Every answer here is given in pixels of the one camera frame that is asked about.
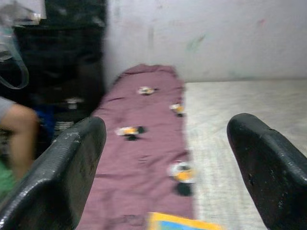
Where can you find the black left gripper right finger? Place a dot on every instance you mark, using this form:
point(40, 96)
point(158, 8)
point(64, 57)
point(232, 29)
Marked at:
point(271, 175)

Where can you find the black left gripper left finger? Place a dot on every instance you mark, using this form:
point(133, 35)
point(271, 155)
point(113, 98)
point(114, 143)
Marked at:
point(55, 182)

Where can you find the yellow blue picture book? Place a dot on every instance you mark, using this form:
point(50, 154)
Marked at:
point(177, 221)

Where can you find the green cloth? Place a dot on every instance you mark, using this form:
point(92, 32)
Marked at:
point(6, 179)

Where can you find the person bare leg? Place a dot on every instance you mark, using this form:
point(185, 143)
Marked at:
point(21, 139)

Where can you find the cream quilted mattress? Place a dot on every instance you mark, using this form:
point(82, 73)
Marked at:
point(239, 100)

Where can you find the clear plastic bag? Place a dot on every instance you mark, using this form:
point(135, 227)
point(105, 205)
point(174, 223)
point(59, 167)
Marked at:
point(14, 60)

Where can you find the black furniture unit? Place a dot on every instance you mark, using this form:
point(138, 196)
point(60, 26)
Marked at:
point(62, 52)

